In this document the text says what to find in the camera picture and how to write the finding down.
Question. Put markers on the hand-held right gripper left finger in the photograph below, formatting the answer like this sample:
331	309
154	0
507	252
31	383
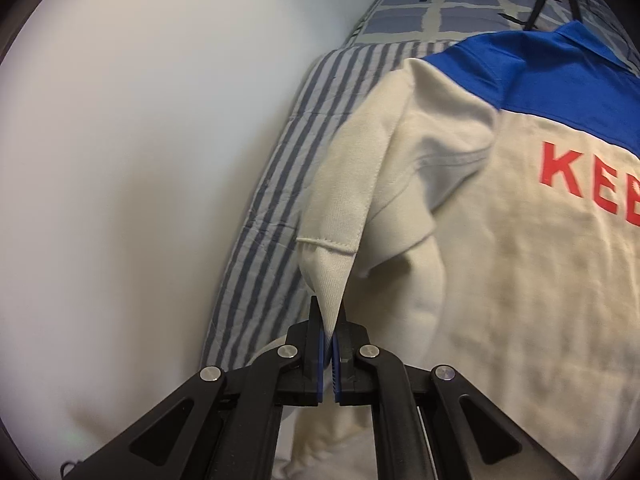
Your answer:
324	360

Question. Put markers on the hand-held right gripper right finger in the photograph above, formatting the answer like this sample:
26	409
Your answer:
338	365

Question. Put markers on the beige and blue work jacket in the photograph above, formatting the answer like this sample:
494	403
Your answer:
500	260

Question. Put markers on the grey striped bed sheet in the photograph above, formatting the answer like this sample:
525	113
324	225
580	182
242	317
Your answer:
280	185

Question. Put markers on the blue checked bed sheet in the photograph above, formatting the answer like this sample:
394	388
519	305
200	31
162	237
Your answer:
450	0

